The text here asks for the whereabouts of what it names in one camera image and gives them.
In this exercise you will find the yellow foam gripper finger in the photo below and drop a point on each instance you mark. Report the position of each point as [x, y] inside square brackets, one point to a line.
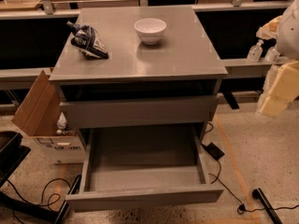
[280, 88]

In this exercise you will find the blue chip bag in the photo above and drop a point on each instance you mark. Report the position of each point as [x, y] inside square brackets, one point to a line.
[86, 39]

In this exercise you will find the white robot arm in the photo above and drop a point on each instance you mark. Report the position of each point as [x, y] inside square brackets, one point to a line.
[285, 29]

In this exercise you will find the closed grey upper drawer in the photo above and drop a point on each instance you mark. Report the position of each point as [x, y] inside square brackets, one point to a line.
[139, 112]

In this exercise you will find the grey drawer cabinet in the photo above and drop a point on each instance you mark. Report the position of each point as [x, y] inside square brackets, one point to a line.
[182, 64]

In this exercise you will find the open grey drawer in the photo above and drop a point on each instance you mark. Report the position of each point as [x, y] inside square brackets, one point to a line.
[143, 166]

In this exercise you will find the right clear pump bottle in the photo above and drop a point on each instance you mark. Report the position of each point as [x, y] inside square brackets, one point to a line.
[272, 54]

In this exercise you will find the clear pump bottle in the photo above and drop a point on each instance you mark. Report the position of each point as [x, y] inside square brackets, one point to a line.
[255, 51]
[272, 54]

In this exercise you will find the left clear pump bottle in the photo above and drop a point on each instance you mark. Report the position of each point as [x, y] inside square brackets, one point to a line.
[255, 51]

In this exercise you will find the black power adapter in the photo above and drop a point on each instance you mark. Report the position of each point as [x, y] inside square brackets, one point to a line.
[213, 151]

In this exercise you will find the black table leg foot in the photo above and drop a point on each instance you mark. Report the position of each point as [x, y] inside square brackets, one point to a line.
[259, 195]

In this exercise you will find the white ceramic bowl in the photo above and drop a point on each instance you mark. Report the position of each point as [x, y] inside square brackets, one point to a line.
[150, 30]

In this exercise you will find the white bottle in box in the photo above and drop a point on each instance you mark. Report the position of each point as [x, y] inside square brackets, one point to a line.
[61, 122]

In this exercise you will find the open cardboard box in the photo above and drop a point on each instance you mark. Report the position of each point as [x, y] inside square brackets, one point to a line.
[37, 117]

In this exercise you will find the black stand base left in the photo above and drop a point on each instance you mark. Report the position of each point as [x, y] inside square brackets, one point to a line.
[40, 210]

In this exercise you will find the black bin at left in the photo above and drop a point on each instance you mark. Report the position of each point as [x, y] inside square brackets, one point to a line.
[12, 153]

